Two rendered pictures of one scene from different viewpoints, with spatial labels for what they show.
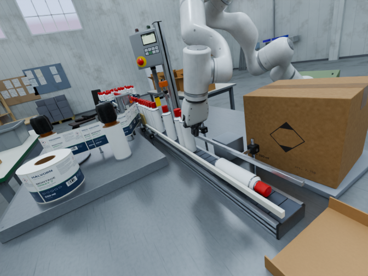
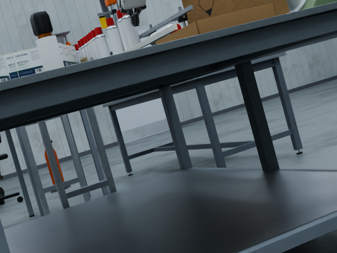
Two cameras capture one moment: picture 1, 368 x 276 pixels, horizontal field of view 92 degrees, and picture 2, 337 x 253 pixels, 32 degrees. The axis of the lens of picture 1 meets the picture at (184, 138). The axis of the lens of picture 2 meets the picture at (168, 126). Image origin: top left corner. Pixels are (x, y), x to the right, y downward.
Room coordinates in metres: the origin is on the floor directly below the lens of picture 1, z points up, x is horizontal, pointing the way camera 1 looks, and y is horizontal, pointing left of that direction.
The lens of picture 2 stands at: (-1.67, -0.13, 0.70)
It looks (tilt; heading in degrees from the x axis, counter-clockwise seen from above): 3 degrees down; 1
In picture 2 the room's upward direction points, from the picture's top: 16 degrees counter-clockwise
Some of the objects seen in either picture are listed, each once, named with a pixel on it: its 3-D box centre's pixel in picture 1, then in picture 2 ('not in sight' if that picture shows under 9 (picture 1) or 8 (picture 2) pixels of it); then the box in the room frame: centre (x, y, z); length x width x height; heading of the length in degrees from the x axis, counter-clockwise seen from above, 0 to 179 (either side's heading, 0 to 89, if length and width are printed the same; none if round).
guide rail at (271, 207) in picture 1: (179, 147); (124, 54); (0.78, 0.03, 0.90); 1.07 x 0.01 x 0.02; 24
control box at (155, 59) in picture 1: (149, 50); not in sight; (1.19, 0.08, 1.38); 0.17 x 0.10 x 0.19; 79
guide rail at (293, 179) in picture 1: (189, 132); (137, 38); (0.81, -0.03, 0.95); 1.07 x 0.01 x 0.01; 24
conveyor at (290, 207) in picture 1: (165, 137); not in sight; (1.06, 0.12, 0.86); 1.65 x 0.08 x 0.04; 24
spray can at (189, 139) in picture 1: (187, 131); (131, 31); (0.76, -0.02, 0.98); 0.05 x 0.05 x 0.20
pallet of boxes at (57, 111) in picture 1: (55, 110); not in sight; (7.81, 5.01, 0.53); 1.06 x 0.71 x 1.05; 114
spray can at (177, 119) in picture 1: (181, 129); (126, 34); (0.81, 0.00, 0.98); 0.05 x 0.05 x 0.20
